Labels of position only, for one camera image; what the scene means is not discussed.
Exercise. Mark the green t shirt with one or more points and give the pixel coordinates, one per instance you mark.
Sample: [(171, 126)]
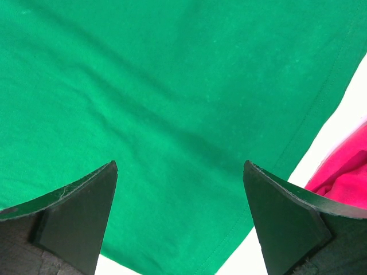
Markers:
[(179, 94)]

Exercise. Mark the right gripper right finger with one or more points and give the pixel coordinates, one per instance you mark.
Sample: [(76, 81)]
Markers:
[(301, 232)]

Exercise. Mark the red t shirt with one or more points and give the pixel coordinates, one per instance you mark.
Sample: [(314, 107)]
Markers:
[(342, 176)]

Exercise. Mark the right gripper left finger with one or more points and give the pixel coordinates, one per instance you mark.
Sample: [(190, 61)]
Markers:
[(62, 231)]

